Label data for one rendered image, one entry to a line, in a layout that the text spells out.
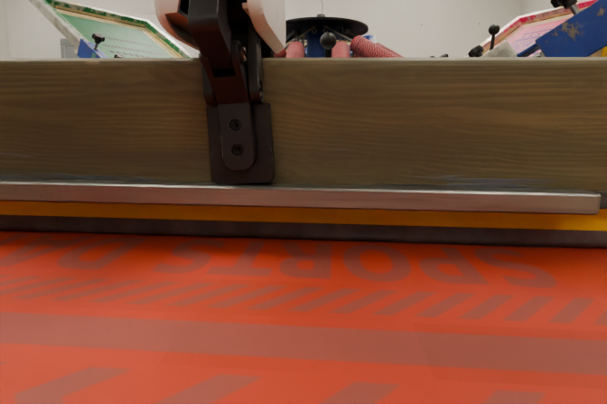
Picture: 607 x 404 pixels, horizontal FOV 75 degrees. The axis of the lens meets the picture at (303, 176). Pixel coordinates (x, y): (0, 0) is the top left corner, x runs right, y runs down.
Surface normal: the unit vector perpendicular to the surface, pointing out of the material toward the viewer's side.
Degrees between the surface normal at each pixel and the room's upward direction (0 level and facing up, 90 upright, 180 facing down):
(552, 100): 91
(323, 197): 91
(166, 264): 0
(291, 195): 91
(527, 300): 0
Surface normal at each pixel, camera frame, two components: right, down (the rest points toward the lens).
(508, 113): -0.07, 0.15
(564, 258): 0.01, -0.99
